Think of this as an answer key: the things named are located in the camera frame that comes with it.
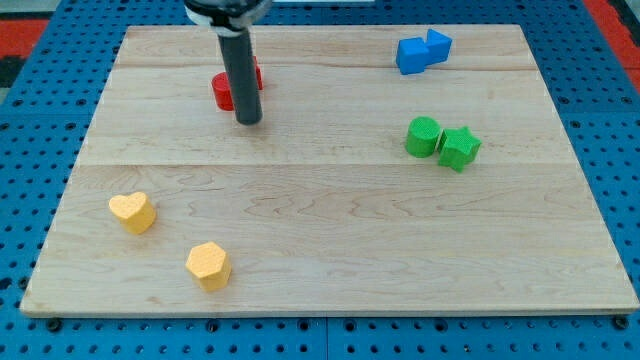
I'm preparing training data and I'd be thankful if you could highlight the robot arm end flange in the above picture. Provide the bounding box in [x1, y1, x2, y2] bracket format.
[183, 0, 273, 37]

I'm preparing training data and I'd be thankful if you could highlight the yellow heart block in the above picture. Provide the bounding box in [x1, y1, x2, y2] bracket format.
[108, 192, 156, 235]

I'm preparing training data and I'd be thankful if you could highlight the wooden board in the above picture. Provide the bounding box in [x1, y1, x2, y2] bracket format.
[20, 25, 639, 318]

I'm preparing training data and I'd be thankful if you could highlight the green cylinder block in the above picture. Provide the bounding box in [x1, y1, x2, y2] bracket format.
[405, 116, 441, 158]

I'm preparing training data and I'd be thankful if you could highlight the red block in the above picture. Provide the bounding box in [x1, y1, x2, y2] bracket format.
[211, 57, 264, 111]

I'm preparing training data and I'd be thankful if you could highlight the yellow hexagon block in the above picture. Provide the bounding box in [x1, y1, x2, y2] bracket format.
[185, 242, 232, 292]

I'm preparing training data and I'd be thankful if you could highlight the green star block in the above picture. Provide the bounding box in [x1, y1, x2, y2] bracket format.
[437, 126, 482, 172]

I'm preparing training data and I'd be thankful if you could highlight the blue cube block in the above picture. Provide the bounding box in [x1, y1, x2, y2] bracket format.
[395, 37, 429, 75]

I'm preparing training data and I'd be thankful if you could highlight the blue triangular block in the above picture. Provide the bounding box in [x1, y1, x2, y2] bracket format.
[425, 29, 452, 65]

